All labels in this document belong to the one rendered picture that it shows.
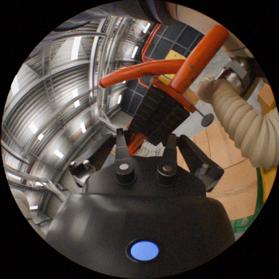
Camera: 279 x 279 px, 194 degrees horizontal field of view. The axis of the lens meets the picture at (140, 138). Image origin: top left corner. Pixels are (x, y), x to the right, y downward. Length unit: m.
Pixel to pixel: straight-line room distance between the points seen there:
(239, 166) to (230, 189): 0.17
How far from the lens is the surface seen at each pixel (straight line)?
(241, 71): 0.15
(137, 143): 0.16
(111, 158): 9.84
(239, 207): 0.71
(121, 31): 5.81
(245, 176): 0.73
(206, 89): 0.15
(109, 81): 0.15
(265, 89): 0.50
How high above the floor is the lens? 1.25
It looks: 4 degrees down
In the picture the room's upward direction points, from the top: 59 degrees counter-clockwise
